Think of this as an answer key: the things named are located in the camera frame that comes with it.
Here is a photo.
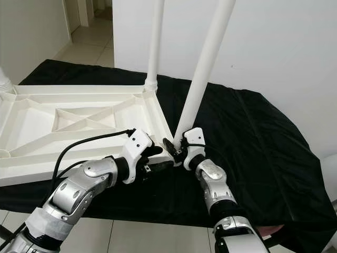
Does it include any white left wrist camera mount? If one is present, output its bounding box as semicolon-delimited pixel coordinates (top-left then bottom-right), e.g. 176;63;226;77
118;129;153;184

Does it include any black metal table leg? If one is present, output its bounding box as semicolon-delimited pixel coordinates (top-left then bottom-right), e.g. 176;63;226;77
266;235;289;248

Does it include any white plastic table top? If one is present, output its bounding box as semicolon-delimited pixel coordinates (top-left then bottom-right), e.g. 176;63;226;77
0;84;174;186

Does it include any black table cloth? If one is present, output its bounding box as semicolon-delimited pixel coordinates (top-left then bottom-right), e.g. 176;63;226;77
0;59;337;248

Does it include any pink cloth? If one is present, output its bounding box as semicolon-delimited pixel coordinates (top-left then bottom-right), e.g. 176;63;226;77
255;225;286;237

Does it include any white door frame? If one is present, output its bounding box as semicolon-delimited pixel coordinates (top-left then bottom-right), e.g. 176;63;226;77
63;0;95;32

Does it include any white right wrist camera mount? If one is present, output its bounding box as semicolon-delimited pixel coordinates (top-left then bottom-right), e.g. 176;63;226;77
183;127;206;172

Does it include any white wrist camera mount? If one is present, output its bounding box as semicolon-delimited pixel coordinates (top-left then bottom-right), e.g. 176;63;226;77
183;127;206;172
118;129;153;184

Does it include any white rounded appliance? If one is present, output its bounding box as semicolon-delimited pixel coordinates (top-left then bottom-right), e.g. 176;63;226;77
325;155;337;203

